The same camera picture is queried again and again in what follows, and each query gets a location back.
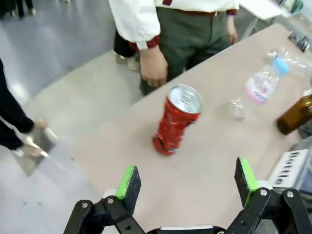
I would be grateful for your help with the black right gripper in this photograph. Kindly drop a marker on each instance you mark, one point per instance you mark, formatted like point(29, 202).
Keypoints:
point(299, 40)

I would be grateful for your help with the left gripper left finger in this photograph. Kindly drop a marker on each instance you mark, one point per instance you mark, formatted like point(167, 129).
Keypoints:
point(126, 185)

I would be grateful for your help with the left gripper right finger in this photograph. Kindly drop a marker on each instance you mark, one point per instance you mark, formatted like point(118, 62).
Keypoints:
point(246, 178)

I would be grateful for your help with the large clear plastic bottle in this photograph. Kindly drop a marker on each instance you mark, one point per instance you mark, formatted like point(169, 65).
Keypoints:
point(295, 63)

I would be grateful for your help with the small pink-label plastic bottle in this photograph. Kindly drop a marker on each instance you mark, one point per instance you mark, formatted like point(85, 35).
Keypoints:
point(260, 89)

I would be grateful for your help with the brown glass bottle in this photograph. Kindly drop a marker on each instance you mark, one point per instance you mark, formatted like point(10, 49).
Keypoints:
point(295, 114)

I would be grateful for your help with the crushed red soda can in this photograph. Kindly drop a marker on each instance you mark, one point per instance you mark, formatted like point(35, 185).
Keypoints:
point(174, 124)

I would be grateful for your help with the white-jacket person's right forearm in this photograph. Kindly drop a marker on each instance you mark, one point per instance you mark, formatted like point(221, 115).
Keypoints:
point(136, 22)

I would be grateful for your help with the white-jacket person's left forearm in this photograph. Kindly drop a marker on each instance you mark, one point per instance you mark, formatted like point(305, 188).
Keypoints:
point(232, 6)

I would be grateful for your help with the grey fabric bottle basket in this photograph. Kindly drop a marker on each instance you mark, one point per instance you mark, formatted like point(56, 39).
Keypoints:
point(306, 180)

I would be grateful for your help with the white-jacket person's left hand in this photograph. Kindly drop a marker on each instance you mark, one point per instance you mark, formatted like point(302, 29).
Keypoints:
point(232, 29)

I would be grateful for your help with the white-jacket person's right hand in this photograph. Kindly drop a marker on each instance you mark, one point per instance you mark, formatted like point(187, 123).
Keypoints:
point(153, 65)

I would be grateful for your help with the white Bottle label sign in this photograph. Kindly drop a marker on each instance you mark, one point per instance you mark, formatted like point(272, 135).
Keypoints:
point(287, 168)

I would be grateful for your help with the large white table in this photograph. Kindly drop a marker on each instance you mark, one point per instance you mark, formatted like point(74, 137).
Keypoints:
point(260, 7)

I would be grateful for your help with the metal floor plate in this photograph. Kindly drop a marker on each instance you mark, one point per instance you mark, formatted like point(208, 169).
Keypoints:
point(39, 151)

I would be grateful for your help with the person in white jacket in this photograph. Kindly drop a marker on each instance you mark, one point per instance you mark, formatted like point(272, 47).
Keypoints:
point(190, 34)

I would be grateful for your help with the person in navy tracksuit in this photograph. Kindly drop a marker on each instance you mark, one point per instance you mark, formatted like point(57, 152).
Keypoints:
point(12, 109)

